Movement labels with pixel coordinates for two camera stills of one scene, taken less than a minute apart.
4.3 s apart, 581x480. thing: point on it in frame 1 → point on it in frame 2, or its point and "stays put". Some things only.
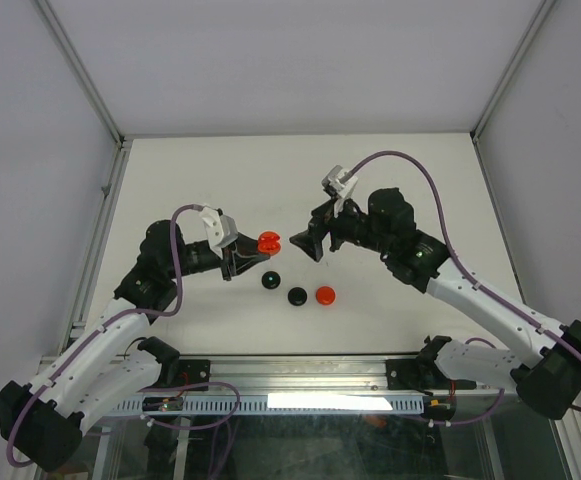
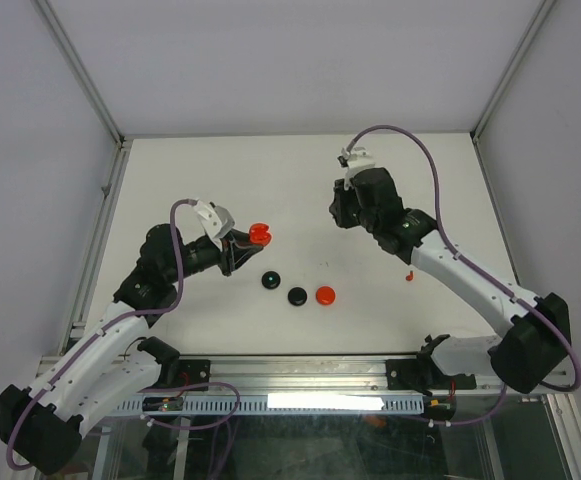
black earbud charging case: (297, 296) stays put
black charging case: (271, 280) stays put
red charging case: (268, 242) → (259, 234)
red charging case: (325, 295) stays put
